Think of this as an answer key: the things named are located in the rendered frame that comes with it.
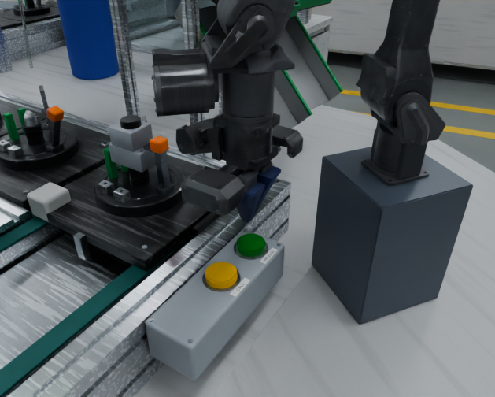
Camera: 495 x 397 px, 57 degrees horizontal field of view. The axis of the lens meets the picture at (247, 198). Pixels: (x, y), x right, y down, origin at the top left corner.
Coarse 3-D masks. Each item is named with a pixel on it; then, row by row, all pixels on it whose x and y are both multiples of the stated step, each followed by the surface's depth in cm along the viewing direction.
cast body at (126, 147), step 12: (120, 120) 65; (132, 120) 65; (120, 132) 65; (132, 132) 64; (144, 132) 66; (120, 144) 66; (132, 144) 65; (144, 144) 67; (120, 156) 67; (132, 156) 66; (144, 156) 66; (132, 168) 67; (144, 168) 67
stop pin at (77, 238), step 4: (80, 232) 64; (76, 236) 64; (80, 236) 64; (84, 236) 64; (76, 240) 64; (80, 240) 63; (84, 240) 64; (76, 244) 64; (80, 244) 64; (84, 244) 64; (76, 248) 65; (80, 248) 64; (84, 248) 65; (88, 248) 65; (80, 252) 65; (84, 252) 65; (88, 252) 65; (80, 256) 65; (84, 256) 65; (88, 256) 66
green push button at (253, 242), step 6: (246, 234) 63; (252, 234) 63; (240, 240) 62; (246, 240) 62; (252, 240) 62; (258, 240) 62; (264, 240) 62; (240, 246) 61; (246, 246) 61; (252, 246) 61; (258, 246) 61; (264, 246) 61; (240, 252) 61; (246, 252) 60; (252, 252) 60; (258, 252) 60
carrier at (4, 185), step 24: (24, 120) 80; (48, 120) 87; (0, 144) 79; (24, 144) 82; (48, 144) 82; (72, 144) 82; (96, 144) 86; (0, 168) 79; (24, 168) 78; (48, 168) 79; (72, 168) 79; (96, 168) 81; (0, 192) 73; (24, 192) 72
